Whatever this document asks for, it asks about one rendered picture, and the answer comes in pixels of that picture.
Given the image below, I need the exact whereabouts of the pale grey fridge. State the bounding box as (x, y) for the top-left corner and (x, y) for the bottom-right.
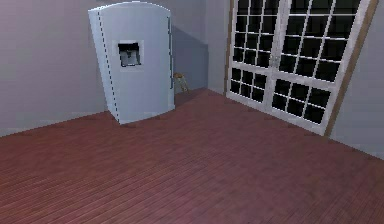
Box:
(87, 1), (176, 126)

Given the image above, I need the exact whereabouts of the brown wooden stool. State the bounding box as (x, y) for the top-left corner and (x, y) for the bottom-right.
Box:
(173, 72), (190, 95)

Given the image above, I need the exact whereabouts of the white glazed double door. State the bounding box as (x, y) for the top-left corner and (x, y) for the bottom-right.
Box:
(223, 0), (380, 137)

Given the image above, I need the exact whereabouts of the grey fridge handle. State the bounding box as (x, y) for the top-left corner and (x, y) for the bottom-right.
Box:
(167, 16), (175, 90)

